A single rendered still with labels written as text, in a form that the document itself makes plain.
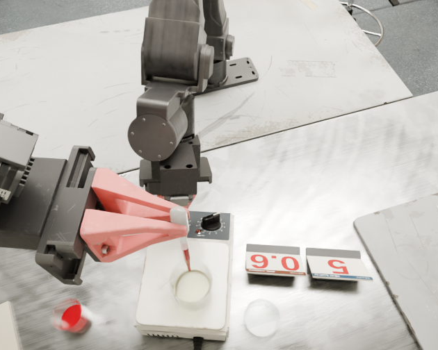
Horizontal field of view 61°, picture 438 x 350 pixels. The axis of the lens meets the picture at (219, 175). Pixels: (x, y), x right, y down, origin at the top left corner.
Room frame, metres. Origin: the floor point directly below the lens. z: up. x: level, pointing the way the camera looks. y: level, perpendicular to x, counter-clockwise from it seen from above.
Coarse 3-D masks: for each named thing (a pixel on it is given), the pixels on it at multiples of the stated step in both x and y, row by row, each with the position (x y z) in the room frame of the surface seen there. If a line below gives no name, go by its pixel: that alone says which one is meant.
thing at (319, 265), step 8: (312, 264) 0.18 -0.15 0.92; (320, 264) 0.18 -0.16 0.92; (328, 264) 0.18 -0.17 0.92; (336, 264) 0.18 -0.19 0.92; (344, 264) 0.18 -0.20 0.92; (352, 264) 0.19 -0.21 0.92; (360, 264) 0.19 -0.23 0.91; (320, 272) 0.17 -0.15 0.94; (328, 272) 0.17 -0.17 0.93; (336, 272) 0.17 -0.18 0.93; (344, 272) 0.17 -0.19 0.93; (352, 272) 0.17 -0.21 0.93; (360, 272) 0.17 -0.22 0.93
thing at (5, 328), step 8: (0, 304) 0.13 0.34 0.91; (8, 304) 0.13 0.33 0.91; (0, 312) 0.11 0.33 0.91; (8, 312) 0.11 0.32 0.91; (0, 320) 0.10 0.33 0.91; (8, 320) 0.10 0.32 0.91; (0, 328) 0.09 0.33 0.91; (8, 328) 0.09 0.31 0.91; (0, 336) 0.08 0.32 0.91; (8, 336) 0.08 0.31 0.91; (16, 336) 0.08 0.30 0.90; (0, 344) 0.07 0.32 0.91; (8, 344) 0.07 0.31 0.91; (16, 344) 0.07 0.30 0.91
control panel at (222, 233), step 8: (192, 216) 0.26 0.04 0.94; (200, 216) 0.26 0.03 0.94; (224, 216) 0.26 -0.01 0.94; (192, 224) 0.24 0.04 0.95; (200, 224) 0.24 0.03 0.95; (224, 224) 0.24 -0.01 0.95; (192, 232) 0.22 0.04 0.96; (200, 232) 0.22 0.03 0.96; (208, 232) 0.22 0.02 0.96; (216, 232) 0.22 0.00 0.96; (224, 232) 0.22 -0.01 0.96
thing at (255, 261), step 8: (248, 256) 0.20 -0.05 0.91; (256, 256) 0.20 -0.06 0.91; (264, 256) 0.20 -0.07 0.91; (272, 256) 0.20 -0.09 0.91; (280, 256) 0.20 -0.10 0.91; (288, 256) 0.20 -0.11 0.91; (296, 256) 0.20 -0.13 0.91; (248, 264) 0.18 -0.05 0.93; (256, 264) 0.18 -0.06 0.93; (264, 264) 0.18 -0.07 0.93; (272, 264) 0.18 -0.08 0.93; (280, 264) 0.18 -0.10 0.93; (288, 264) 0.18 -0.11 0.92; (296, 264) 0.18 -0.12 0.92
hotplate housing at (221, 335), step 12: (204, 240) 0.21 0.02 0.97; (216, 240) 0.21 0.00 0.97; (228, 240) 0.21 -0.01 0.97; (228, 276) 0.15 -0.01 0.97; (228, 288) 0.14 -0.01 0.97; (228, 300) 0.12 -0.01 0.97; (228, 312) 0.10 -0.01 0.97; (228, 324) 0.09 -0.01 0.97; (168, 336) 0.08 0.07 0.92; (180, 336) 0.08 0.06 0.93; (192, 336) 0.08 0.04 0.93; (204, 336) 0.08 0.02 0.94; (216, 336) 0.07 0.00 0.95; (228, 336) 0.08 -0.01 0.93
